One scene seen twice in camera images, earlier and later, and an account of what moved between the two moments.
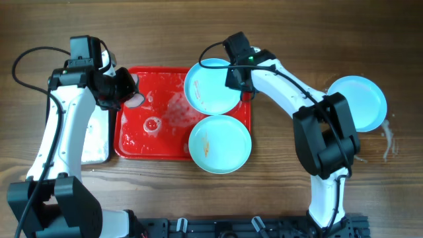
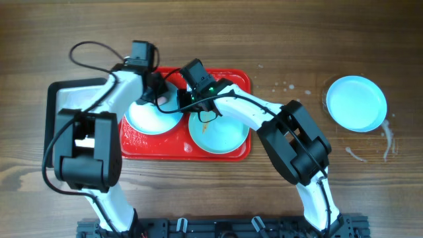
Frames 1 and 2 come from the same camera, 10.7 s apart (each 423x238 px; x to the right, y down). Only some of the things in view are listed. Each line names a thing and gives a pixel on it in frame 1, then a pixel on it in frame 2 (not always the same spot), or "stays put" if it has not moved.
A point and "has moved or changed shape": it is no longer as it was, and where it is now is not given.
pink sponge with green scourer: [136, 100] has moved or changed shape
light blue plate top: [205, 89] → [147, 118]
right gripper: [238, 81] → [186, 100]
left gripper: [125, 86] → [153, 93]
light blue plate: [365, 99] stays put
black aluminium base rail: [353, 227] stays put
